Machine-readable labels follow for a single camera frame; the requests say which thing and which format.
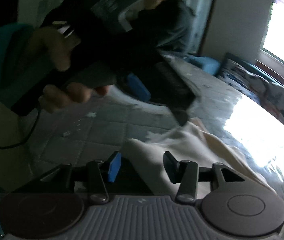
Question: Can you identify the cream knit sweater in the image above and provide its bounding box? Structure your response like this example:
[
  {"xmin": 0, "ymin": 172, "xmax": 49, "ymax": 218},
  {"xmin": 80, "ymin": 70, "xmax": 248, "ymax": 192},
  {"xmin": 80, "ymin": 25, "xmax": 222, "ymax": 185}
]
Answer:
[{"xmin": 120, "ymin": 118, "xmax": 271, "ymax": 197}]

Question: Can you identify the person in dark clothes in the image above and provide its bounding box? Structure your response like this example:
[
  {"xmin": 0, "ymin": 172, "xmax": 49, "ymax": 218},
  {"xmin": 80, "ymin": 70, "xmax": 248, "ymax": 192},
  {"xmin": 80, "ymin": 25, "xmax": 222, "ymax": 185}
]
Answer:
[{"xmin": 63, "ymin": 0, "xmax": 194, "ymax": 56}]

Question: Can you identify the blue corner sofa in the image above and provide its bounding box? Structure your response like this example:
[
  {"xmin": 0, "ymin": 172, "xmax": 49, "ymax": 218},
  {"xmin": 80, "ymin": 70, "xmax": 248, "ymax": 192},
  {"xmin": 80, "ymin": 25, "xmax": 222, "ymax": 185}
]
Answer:
[{"xmin": 183, "ymin": 55, "xmax": 220, "ymax": 76}]

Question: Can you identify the right butterfly print pillow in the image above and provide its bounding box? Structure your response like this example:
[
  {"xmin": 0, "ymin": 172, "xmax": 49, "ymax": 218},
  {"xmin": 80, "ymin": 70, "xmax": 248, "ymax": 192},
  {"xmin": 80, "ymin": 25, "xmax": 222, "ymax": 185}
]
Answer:
[{"xmin": 217, "ymin": 53, "xmax": 284, "ymax": 125}]

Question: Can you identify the person's left hand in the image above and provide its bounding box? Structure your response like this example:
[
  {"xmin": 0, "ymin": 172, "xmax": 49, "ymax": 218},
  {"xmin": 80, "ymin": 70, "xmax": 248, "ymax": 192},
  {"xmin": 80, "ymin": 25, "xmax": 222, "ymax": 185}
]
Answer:
[{"xmin": 29, "ymin": 28, "xmax": 111, "ymax": 113}]

